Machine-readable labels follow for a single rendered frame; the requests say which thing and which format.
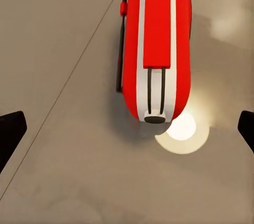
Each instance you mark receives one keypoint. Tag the radio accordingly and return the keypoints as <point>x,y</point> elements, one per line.
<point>157,66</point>

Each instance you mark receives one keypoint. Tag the coffee table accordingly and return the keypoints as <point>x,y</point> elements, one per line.
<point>84,158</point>

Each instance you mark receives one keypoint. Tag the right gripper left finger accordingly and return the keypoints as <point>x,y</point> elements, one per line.
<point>12,129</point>

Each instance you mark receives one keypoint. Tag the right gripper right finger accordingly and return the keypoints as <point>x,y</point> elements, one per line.
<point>246,127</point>

